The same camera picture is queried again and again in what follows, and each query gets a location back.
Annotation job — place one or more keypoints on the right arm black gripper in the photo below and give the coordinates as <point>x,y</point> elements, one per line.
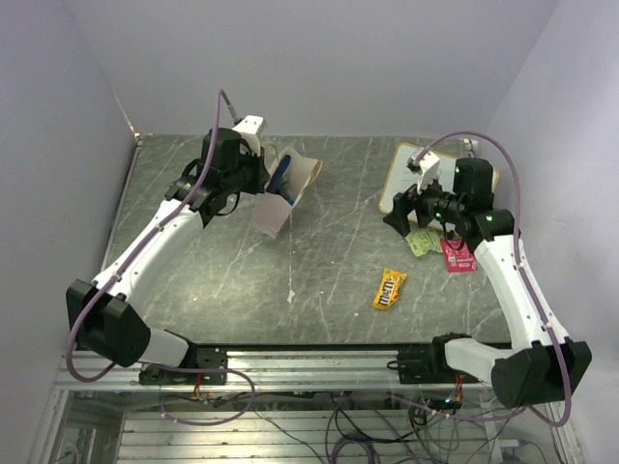
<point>403,203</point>

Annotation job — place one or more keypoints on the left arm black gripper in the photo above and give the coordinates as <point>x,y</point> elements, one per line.
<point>262,175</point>

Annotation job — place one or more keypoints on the blue Burts chips bag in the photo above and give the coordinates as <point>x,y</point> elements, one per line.
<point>278,175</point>

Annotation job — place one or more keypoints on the white paper bag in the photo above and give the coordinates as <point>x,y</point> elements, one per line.
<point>271,210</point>

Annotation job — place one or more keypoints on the red snack packet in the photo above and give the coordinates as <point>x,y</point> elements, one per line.
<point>458,258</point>

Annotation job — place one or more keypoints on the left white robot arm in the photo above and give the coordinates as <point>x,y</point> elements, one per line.
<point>103,312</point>

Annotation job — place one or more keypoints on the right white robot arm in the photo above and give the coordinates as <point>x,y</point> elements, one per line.
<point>543,363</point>

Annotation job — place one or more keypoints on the green snack packet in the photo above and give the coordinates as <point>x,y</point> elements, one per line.
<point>424,241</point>

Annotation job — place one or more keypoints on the yellow M&M's packet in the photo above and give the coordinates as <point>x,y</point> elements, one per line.
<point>389,288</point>

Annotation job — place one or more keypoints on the whiteboard with yellow frame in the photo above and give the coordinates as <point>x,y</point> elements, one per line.
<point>456,194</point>

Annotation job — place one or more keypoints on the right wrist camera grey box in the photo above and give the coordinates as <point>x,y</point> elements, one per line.
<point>425,164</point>

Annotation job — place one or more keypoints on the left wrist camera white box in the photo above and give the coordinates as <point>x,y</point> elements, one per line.
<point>251,129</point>

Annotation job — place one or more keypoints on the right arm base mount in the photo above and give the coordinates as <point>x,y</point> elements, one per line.
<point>425,362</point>

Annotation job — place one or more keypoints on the aluminium frame rail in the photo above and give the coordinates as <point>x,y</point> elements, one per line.
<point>277,371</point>

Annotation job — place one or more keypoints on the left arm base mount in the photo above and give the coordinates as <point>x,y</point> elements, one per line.
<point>209,363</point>

